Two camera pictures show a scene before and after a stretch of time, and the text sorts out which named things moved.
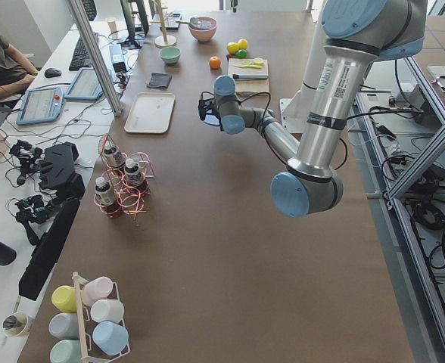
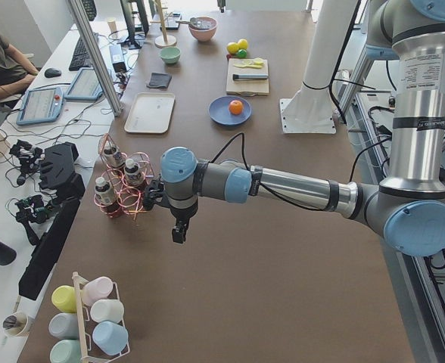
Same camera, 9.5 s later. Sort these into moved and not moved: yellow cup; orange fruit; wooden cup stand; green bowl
Moved: orange fruit
Not moved: wooden cup stand; green bowl; yellow cup
